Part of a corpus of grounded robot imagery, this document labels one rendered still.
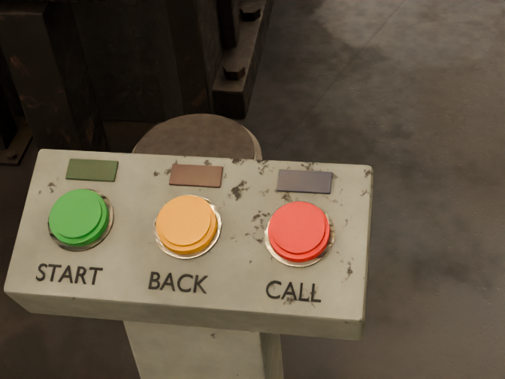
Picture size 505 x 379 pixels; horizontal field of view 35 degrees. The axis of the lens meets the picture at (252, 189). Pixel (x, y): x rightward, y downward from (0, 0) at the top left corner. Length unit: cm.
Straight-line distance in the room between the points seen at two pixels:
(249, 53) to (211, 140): 90
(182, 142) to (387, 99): 91
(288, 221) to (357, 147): 97
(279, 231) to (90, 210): 13
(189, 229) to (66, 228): 8
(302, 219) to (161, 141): 24
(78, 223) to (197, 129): 22
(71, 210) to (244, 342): 15
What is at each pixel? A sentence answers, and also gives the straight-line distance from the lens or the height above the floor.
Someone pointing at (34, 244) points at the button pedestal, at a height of 59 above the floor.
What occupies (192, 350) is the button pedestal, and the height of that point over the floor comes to 51.
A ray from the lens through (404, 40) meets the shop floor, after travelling 176.
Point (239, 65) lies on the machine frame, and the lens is 155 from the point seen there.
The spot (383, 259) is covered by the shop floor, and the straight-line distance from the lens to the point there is 131.
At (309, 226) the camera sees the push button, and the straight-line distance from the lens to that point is 52.
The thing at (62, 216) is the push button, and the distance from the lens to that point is 56.
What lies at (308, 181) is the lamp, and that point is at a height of 61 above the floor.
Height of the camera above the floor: 99
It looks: 44 degrees down
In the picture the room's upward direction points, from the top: 6 degrees counter-clockwise
